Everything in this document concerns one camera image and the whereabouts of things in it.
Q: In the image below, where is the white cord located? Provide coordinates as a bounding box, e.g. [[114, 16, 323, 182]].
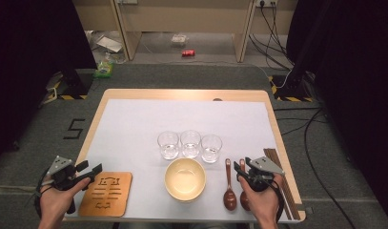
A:
[[41, 87, 58, 105]]

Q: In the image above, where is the white cable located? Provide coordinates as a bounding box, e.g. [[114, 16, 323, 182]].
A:
[[255, 63, 294, 90]]

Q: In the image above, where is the bundle of brown chopsticks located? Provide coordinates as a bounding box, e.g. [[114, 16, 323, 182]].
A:
[[263, 148, 301, 221]]

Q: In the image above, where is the long black floor cable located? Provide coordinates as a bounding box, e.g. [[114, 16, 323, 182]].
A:
[[303, 108, 357, 229]]

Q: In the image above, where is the beige wooden desk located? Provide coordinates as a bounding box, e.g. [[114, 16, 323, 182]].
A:
[[71, 0, 299, 64]]

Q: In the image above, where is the white paper table mat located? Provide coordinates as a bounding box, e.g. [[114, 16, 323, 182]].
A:
[[66, 98, 293, 223]]

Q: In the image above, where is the crumpled clear plastic bag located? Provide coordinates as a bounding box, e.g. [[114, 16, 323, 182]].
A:
[[85, 30, 129, 65]]

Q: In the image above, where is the black stand base hazard tape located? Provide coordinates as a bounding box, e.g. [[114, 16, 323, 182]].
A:
[[45, 68, 94, 101], [267, 74, 315, 103]]

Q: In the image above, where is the left hand-held gripper cable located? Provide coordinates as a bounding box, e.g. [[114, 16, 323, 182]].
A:
[[33, 176, 56, 220]]

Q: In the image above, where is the black curtain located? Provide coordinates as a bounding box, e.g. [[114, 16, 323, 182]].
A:
[[0, 0, 97, 166], [286, 0, 388, 227]]

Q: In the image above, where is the carved wooden coaster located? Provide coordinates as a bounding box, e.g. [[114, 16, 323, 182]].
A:
[[78, 171, 133, 218]]

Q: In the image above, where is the hand-held gripper cable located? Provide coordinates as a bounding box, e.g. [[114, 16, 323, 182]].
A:
[[270, 177, 285, 222], [33, 176, 56, 220]]

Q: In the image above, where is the clear drinking glass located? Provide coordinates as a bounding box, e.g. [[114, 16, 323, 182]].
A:
[[200, 134, 223, 164], [156, 131, 180, 160], [180, 129, 202, 159]]

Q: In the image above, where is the white plastic container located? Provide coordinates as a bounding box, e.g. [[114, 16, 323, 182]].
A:
[[171, 33, 189, 46]]

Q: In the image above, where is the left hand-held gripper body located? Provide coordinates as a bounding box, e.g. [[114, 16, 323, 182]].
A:
[[47, 155, 85, 215]]

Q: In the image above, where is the person's right hand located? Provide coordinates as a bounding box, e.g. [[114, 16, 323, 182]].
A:
[[238, 174, 284, 222]]

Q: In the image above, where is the person's left hand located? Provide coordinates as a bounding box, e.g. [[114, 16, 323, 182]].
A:
[[38, 177, 92, 223]]

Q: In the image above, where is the green packet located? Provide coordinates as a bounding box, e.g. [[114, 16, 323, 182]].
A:
[[93, 60, 114, 79]]

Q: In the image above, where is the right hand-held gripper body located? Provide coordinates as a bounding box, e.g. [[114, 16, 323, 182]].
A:
[[245, 156, 285, 193]]

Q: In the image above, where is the cream bowl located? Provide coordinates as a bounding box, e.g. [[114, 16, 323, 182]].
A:
[[164, 157, 208, 202]]

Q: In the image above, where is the brown wooden spoon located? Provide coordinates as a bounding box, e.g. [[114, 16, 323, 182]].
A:
[[223, 158, 237, 212], [238, 158, 252, 212]]

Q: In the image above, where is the black power cable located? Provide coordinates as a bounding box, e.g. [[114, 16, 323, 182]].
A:
[[248, 2, 293, 71], [271, 2, 295, 66]]

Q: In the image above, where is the right hand-held gripper cable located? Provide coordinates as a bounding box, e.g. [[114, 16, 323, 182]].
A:
[[270, 177, 285, 222]]

